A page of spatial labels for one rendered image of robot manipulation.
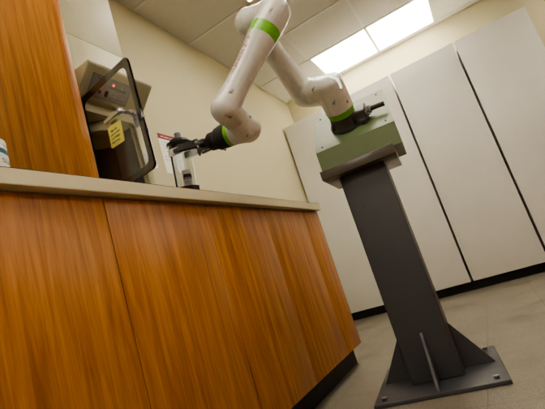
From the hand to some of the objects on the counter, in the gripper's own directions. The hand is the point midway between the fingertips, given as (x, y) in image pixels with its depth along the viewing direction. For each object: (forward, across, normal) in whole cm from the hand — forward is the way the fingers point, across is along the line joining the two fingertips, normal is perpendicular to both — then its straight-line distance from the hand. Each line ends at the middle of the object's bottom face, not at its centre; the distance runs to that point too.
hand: (181, 152), depth 176 cm
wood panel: (+21, +47, +27) cm, 58 cm away
